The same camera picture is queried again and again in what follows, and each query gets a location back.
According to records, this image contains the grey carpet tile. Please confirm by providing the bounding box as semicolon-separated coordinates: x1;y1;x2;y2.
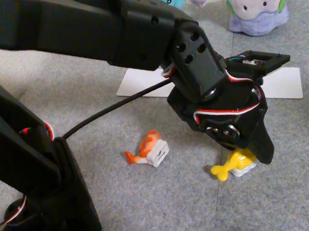
195;0;309;231
0;0;251;231

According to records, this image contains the white rectangular card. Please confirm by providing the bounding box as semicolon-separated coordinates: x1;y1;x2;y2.
257;65;304;102
114;65;178;101

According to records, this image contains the black camera box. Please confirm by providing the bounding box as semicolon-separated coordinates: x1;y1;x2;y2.
223;46;293;88

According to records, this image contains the black camera cable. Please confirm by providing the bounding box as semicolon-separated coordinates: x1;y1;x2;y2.
57;77;179;141

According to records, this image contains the red white black servo wire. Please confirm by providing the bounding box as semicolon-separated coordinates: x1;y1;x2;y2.
0;196;29;231
161;58;268;128

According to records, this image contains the orange shrimp sushi toy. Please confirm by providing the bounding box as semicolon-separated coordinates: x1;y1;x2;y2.
123;129;171;171

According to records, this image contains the purple Goomy plush toy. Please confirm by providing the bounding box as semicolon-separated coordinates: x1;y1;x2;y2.
221;0;297;39

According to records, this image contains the yellow egg sushi toy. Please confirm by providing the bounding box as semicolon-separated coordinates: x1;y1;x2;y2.
209;148;258;183

